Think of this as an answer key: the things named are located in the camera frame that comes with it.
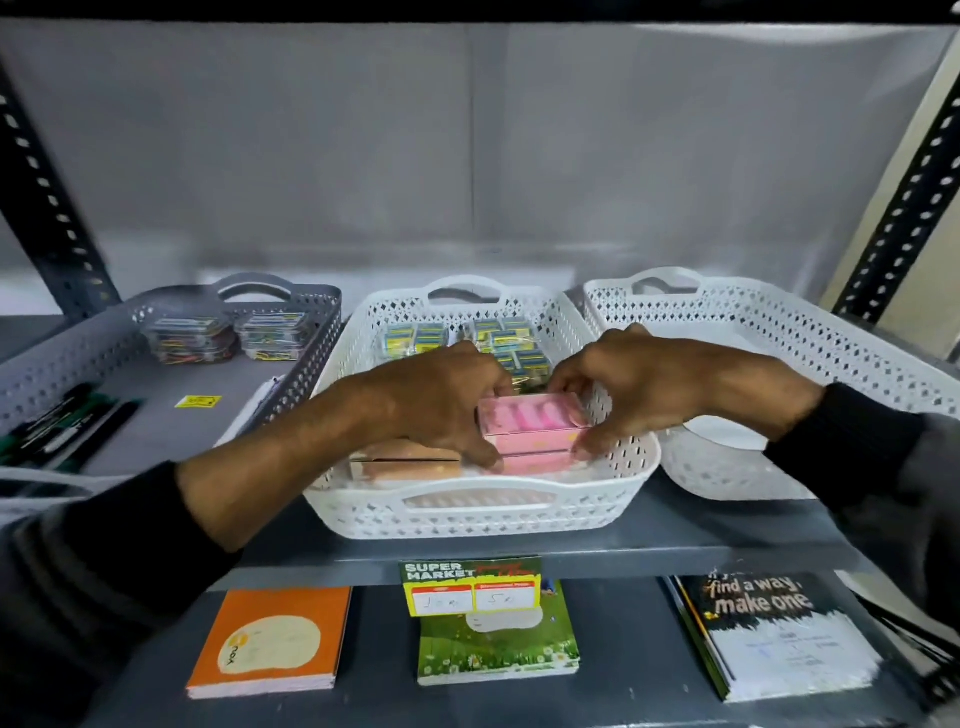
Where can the person's right hand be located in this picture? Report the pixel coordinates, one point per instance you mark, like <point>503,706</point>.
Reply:
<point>660,382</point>

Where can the person's left hand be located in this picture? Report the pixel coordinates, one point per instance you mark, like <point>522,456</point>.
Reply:
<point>427,390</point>

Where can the person's right thumb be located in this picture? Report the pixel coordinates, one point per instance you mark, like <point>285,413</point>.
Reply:
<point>606,435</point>

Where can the person's left thumb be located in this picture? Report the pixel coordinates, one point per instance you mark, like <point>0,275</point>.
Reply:
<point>472,448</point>

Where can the pink rectangular box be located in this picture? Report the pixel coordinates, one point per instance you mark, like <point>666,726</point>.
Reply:
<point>529,420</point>
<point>536,463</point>

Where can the person's right forearm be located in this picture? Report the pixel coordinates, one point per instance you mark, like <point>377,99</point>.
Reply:
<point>810,420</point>

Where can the person's left forearm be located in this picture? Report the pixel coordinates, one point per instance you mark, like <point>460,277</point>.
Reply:
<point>262,465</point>

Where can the white plastic lattice basket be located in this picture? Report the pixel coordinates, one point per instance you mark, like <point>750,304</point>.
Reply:
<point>465,510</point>
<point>817,337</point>

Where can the peach rectangular box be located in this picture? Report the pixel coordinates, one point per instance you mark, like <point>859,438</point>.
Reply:
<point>405,461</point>

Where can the pile of small blue-yellow boxes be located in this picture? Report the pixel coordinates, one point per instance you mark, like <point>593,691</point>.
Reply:
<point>495,337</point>

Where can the grey metal shelf rack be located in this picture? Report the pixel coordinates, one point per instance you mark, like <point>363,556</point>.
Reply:
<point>675,536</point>

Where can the yellow green price tag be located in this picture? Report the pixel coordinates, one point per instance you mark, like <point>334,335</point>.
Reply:
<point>472,585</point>

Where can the green grass print notebook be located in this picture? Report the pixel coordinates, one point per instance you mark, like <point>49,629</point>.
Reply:
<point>499,649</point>

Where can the clear box of coloured clips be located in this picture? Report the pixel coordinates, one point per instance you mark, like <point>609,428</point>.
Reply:
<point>189,339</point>
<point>274,335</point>

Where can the black lettered notebook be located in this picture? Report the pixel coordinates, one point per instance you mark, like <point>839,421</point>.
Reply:
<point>787,637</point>

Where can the yellow sticker label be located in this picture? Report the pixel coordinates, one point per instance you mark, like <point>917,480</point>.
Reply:
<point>199,402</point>

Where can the orange notebook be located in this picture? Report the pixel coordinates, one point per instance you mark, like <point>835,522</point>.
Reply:
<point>270,641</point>

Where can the grey plastic lattice basket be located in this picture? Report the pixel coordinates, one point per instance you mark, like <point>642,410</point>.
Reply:
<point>90,352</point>

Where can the black and green marker pen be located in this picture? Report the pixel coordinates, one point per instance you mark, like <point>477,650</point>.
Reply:
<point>52,420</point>

